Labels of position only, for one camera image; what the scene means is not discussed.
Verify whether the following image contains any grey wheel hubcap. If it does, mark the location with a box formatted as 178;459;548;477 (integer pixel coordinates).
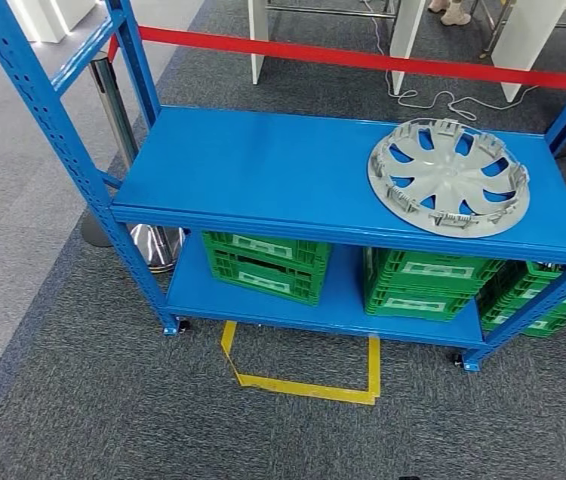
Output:
367;117;531;240

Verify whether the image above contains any chrome stanchion post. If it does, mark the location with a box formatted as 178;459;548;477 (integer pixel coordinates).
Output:
88;52;186;274

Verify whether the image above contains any black pole stand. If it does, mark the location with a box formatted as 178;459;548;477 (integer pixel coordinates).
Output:
81;210;114;249

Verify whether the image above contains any red barrier belt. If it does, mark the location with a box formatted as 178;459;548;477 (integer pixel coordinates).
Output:
106;25;566;93

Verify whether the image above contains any person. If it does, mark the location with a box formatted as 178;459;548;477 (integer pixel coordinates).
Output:
426;0;473;28

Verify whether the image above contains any white desk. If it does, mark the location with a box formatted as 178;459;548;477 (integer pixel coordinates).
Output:
491;0;566;104
247;0;426;96

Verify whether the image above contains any white floor cable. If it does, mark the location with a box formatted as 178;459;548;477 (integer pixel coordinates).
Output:
360;0;539;124

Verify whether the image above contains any blue metal shelf rack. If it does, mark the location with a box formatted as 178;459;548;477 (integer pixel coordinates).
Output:
0;0;566;374

